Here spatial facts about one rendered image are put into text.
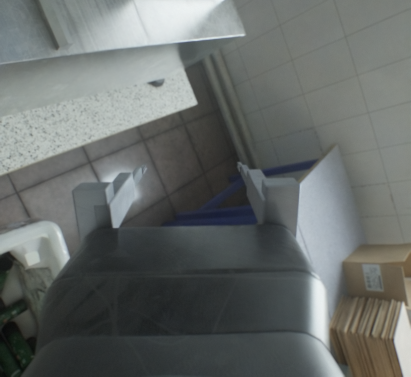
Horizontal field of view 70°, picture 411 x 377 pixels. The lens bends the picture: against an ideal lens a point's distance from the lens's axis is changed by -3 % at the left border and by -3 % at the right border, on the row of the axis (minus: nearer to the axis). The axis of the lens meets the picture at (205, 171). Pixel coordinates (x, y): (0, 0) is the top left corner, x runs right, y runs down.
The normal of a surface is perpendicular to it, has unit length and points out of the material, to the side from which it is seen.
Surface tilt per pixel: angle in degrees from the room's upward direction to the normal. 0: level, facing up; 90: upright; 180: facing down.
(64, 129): 0
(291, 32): 90
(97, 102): 0
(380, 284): 90
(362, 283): 90
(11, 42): 0
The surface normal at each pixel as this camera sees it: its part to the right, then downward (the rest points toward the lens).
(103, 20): 0.70, -0.15
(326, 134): -0.61, 0.37
